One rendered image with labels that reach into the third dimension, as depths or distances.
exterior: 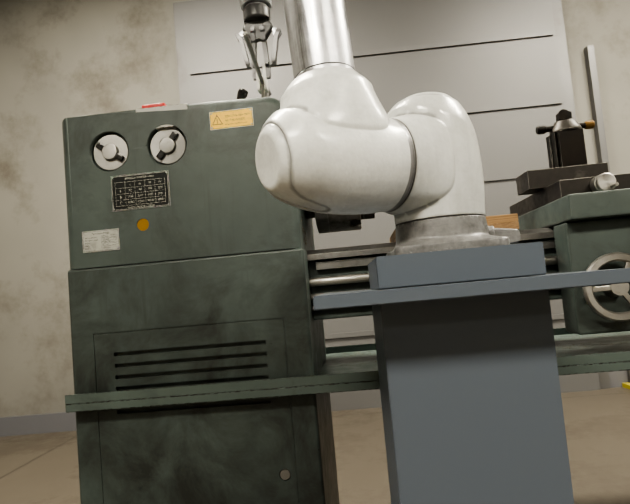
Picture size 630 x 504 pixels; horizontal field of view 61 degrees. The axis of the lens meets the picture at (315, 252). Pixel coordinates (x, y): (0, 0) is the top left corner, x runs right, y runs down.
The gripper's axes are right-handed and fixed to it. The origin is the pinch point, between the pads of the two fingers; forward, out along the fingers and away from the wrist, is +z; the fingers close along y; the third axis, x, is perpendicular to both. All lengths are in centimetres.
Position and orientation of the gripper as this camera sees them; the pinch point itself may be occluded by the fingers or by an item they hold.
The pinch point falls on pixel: (262, 79)
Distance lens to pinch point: 157.0
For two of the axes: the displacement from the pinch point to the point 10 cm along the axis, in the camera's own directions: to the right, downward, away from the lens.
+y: 9.9, -0.9, -0.8
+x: 0.8, 0.6, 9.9
